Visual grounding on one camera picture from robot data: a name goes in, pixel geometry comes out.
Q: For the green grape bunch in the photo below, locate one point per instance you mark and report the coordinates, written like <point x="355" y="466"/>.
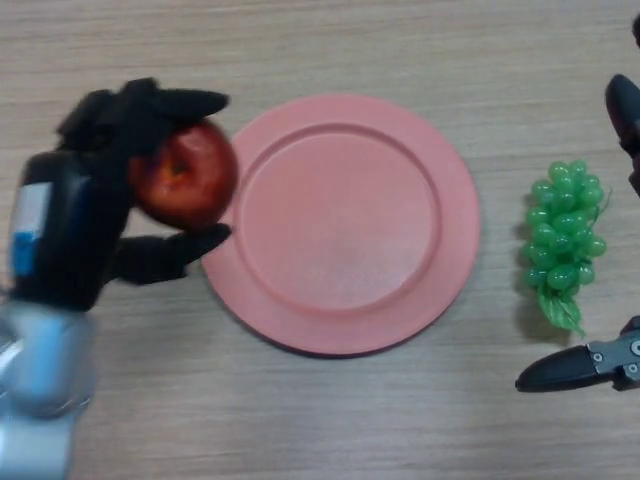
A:
<point x="562" y="240"/>

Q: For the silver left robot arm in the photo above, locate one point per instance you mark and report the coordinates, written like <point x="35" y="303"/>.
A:
<point x="35" y="390"/>

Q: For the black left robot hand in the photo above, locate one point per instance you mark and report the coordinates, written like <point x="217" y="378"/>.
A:
<point x="75" y="210"/>

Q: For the red apple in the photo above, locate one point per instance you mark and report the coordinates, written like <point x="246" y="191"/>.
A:
<point x="187" y="175"/>

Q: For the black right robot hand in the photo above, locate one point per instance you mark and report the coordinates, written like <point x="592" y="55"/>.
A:
<point x="627" y="120"/>

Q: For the pink round plate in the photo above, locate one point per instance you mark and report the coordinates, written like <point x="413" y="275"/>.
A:
<point x="345" y="225"/>

